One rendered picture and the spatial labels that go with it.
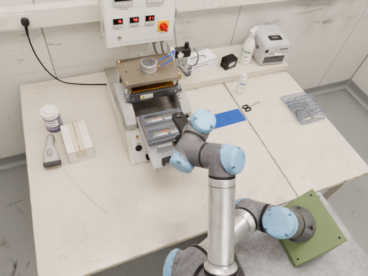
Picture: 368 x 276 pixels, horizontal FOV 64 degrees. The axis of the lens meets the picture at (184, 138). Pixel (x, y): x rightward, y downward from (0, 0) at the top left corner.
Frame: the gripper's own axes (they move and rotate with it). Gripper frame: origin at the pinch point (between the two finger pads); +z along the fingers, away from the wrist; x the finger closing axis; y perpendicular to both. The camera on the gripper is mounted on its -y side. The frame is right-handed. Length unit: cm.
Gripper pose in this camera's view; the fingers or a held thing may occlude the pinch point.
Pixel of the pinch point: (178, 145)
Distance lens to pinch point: 120.8
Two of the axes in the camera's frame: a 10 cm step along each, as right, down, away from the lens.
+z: -2.2, 3.0, 9.3
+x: 9.3, -2.3, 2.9
